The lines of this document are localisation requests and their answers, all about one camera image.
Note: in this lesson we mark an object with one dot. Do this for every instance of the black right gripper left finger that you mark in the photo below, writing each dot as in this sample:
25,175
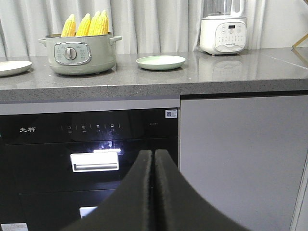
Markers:
128,207

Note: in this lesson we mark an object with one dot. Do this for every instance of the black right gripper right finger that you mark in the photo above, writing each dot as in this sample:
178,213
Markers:
179,206

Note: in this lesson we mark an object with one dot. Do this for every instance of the orange yellow corn cob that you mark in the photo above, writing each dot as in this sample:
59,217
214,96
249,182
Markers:
103,23

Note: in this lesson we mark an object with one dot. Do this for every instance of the bright yellow corn cob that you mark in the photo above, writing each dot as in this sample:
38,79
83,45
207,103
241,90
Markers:
84,26

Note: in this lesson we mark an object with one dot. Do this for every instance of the pale yellow corn cob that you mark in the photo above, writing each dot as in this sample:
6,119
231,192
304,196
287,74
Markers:
69,27

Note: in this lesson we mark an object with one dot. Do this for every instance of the yellow corn cob white tip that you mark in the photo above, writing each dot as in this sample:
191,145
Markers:
91,30

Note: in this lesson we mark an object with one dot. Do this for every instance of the black drawer disinfection cabinet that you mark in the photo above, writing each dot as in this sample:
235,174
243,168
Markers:
59,160

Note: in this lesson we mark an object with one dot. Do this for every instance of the grey right cabinet door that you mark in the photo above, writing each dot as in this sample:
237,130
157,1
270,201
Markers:
246,156

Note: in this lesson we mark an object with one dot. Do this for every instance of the green round plate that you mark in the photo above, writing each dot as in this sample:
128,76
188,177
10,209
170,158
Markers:
161,62

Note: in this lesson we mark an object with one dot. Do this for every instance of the green electric cooking pot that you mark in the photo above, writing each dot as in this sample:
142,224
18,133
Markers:
80,55

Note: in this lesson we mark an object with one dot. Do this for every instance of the white soy milk blender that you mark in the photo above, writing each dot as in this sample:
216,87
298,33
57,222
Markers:
223,27

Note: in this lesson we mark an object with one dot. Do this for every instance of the white pleated curtain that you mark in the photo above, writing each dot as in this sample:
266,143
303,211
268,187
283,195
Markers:
146,26

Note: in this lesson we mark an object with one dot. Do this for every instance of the beige round plate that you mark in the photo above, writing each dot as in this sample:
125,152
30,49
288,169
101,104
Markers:
9,68

